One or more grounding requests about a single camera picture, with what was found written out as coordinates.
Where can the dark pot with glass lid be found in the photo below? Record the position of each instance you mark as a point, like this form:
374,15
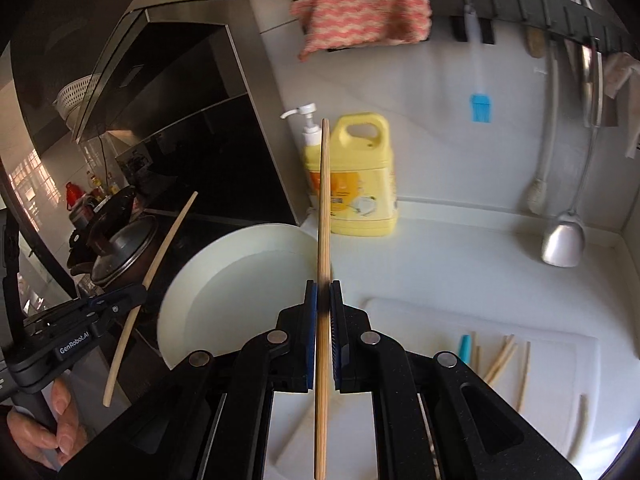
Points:
125,250

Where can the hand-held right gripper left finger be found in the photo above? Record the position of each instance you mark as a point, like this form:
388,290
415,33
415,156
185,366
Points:
311,332

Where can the black wok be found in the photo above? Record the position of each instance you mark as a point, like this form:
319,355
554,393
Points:
112,210

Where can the metal cooking spatula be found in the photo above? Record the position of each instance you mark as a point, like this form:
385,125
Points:
562,245

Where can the yellow dish soap bottle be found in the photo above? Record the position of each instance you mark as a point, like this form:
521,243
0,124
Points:
360,185

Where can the white plastic cutting board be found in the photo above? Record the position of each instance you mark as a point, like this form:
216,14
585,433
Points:
430,320

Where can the pink striped dishcloth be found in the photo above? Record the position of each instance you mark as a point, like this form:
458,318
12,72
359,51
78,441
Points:
365,15

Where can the wooden spatula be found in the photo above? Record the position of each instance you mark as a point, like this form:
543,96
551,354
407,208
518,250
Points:
532,40

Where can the beige hanging cloth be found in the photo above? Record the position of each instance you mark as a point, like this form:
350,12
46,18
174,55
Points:
620,75

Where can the white round bowl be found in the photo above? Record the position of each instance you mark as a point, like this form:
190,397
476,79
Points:
235,285

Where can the white plastic colander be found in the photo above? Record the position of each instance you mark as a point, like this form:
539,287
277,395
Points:
75,95

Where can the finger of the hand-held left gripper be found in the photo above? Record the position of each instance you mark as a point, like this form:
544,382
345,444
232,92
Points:
117,310
105,300

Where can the blue silicone basting brush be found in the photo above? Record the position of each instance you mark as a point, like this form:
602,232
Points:
481,107

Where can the white bottle brush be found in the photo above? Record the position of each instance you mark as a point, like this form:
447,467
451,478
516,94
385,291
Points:
537,195

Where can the red condiment bottle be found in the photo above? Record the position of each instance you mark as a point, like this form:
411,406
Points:
72,192

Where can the person's left hand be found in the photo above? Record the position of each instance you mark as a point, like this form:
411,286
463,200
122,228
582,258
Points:
37,435

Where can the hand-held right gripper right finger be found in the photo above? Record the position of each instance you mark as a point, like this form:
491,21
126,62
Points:
336,332

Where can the black range hood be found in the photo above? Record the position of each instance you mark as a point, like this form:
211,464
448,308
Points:
200,85

